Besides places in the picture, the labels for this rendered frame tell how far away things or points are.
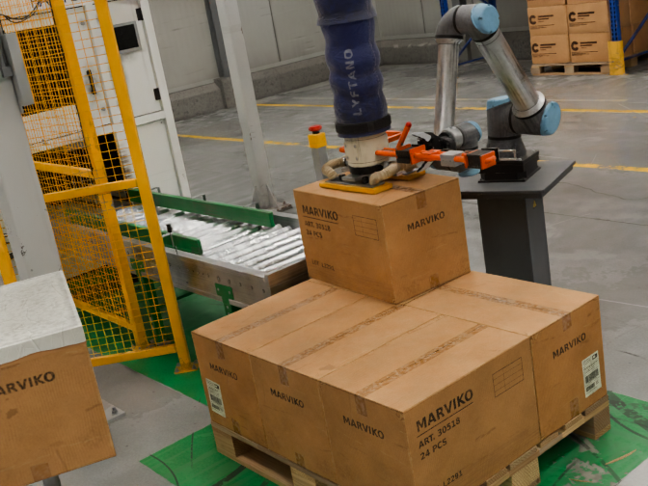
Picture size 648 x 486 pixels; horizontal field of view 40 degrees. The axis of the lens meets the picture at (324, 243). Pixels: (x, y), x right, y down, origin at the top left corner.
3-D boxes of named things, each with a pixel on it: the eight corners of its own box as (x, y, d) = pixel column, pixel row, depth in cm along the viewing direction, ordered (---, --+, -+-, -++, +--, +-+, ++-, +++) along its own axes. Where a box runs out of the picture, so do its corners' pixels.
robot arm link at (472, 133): (484, 144, 367) (482, 120, 363) (464, 151, 359) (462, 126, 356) (467, 142, 374) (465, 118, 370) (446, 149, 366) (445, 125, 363)
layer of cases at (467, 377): (210, 420, 367) (190, 331, 355) (385, 330, 424) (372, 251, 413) (420, 527, 276) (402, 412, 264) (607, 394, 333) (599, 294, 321)
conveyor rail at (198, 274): (56, 249, 569) (48, 221, 563) (63, 247, 572) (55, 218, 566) (271, 317, 392) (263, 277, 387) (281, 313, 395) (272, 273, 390)
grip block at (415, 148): (395, 163, 348) (392, 148, 347) (413, 157, 354) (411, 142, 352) (411, 165, 342) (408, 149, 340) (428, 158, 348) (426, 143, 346)
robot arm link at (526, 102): (534, 115, 411) (462, -6, 364) (568, 117, 399) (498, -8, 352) (521, 141, 406) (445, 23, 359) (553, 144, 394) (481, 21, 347)
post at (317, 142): (337, 311, 497) (307, 134, 467) (347, 307, 501) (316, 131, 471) (346, 313, 491) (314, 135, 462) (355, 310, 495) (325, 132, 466)
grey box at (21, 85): (7, 105, 391) (-13, 37, 382) (18, 103, 394) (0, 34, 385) (24, 106, 375) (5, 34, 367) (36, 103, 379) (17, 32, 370)
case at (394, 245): (309, 277, 393) (292, 189, 381) (379, 249, 414) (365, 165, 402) (395, 305, 345) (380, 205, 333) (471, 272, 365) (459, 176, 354)
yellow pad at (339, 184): (319, 187, 375) (317, 175, 373) (337, 180, 380) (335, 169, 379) (374, 195, 349) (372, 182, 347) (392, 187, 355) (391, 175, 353)
